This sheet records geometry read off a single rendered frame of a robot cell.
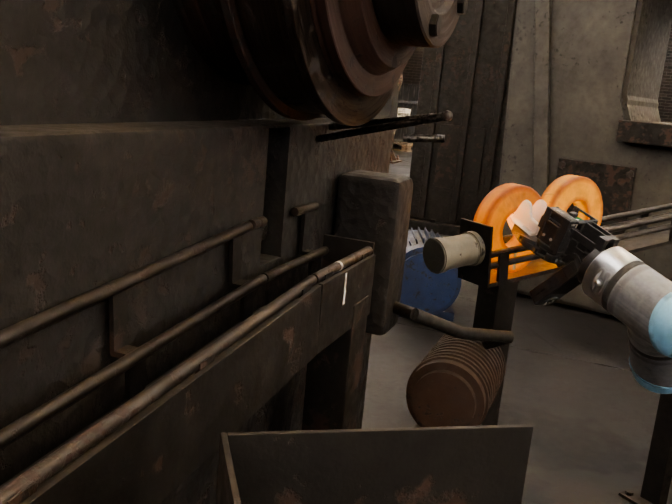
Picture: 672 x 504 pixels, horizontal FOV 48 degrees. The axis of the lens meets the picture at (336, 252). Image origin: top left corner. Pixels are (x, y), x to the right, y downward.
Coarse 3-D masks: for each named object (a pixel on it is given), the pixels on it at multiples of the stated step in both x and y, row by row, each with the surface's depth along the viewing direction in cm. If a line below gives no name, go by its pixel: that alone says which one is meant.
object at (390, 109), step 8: (400, 80) 955; (392, 96) 942; (392, 104) 948; (384, 112) 960; (392, 112) 953; (392, 136) 969; (392, 144) 975; (392, 152) 966; (392, 160) 953; (400, 160) 978
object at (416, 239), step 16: (416, 240) 306; (416, 256) 294; (416, 272) 295; (448, 272) 295; (416, 288) 296; (432, 288) 296; (448, 288) 296; (416, 304) 298; (432, 304) 298; (448, 304) 300; (448, 320) 313
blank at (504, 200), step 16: (496, 192) 128; (512, 192) 128; (528, 192) 130; (480, 208) 128; (496, 208) 126; (512, 208) 128; (496, 224) 127; (496, 240) 128; (512, 240) 134; (512, 256) 131
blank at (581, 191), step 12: (564, 180) 136; (576, 180) 136; (588, 180) 138; (552, 192) 135; (564, 192) 135; (576, 192) 137; (588, 192) 139; (552, 204) 134; (564, 204) 136; (576, 204) 141; (588, 204) 140; (600, 204) 142; (600, 216) 142
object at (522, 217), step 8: (528, 200) 125; (520, 208) 127; (528, 208) 125; (512, 216) 128; (520, 216) 127; (528, 216) 125; (512, 224) 127; (520, 224) 126; (528, 224) 125; (536, 224) 124; (528, 232) 124; (536, 232) 124
